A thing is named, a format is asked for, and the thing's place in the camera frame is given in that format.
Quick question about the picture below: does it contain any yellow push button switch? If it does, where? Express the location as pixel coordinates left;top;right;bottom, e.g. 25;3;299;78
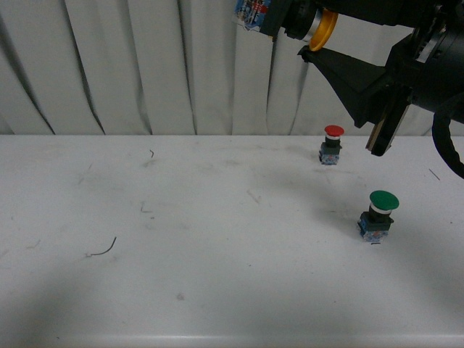
233;0;338;51

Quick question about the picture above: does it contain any white pleated curtain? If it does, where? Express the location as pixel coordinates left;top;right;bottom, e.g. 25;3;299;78
0;0;464;137

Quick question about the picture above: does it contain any green push button switch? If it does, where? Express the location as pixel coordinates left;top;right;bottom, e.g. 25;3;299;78
357;190;399;244

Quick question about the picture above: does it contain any red push button switch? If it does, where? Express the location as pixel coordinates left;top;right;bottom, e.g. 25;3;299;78
319;125;344;165

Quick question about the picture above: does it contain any black cable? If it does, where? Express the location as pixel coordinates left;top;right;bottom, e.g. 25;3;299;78
431;92;464;181

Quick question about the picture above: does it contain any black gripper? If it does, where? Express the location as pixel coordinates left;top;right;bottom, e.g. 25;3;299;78
298;22;463;157

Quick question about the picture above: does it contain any curved black wire piece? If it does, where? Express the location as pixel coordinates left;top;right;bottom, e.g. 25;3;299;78
86;236;118;257

